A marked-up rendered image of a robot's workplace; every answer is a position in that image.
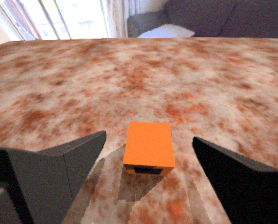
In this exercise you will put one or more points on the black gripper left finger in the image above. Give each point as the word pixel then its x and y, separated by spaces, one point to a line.
pixel 47 181

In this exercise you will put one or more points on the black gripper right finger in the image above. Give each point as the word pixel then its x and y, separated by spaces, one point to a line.
pixel 247 189

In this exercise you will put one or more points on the orange block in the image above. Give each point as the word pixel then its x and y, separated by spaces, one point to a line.
pixel 149 149

